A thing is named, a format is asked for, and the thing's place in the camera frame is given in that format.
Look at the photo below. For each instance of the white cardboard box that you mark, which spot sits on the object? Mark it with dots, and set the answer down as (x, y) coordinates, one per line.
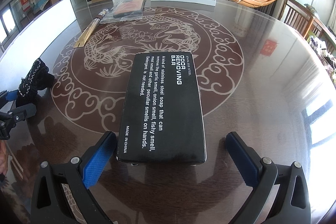
(17, 59)

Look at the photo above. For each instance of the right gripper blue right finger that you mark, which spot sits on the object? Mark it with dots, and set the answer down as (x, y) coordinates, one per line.
(245, 158)

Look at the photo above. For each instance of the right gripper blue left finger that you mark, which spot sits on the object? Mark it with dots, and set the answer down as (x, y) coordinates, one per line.
(95, 159)

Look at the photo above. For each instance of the black odor removing bar box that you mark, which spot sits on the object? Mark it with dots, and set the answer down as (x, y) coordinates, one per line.
(162, 119)

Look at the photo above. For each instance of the wooden dining chair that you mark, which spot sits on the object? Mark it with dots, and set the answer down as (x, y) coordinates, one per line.
(307, 24)

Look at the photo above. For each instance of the black velvet pouch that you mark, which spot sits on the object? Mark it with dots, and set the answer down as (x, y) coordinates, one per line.
(37, 79)

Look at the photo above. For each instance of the phone case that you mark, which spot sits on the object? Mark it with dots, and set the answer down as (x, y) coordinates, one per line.
(124, 10)

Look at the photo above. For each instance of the dining table with chairs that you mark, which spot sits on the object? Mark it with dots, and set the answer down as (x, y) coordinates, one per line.
(43, 5)

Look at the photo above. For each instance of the gold chopsticks pack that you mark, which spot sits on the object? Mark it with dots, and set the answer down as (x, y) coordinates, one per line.
(84, 37)

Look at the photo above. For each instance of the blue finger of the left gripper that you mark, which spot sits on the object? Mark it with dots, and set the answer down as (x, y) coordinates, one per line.
(23, 112)
(7, 96)

